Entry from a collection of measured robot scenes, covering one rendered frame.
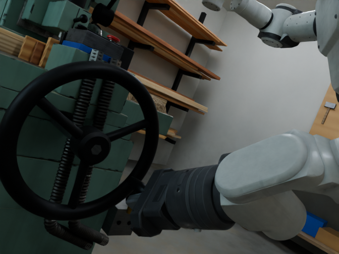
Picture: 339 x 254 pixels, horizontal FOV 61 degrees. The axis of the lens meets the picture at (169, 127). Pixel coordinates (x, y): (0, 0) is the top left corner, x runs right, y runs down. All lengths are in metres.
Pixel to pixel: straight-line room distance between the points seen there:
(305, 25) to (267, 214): 0.72
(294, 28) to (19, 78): 0.79
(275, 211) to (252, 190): 0.05
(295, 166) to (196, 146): 4.24
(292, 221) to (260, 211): 0.05
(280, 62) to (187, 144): 1.82
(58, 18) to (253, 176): 0.61
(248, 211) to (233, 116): 3.96
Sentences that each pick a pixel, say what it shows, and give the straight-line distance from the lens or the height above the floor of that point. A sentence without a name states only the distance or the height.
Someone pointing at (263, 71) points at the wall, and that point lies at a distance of 4.32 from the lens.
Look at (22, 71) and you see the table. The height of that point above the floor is 0.88.
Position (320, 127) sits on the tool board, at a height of 1.35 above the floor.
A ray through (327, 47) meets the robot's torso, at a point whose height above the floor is 1.15.
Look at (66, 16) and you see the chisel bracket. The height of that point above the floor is 1.03.
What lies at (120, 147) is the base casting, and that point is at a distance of 0.77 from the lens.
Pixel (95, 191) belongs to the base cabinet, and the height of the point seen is 0.65.
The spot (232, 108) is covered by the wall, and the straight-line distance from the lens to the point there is 4.35.
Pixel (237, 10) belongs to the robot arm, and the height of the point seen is 1.30.
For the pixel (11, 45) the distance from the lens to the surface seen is 0.79.
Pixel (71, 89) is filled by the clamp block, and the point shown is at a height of 0.89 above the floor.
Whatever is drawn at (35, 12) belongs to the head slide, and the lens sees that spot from 0.90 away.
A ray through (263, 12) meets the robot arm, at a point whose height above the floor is 1.33.
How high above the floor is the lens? 0.92
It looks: 4 degrees down
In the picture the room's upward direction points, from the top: 22 degrees clockwise
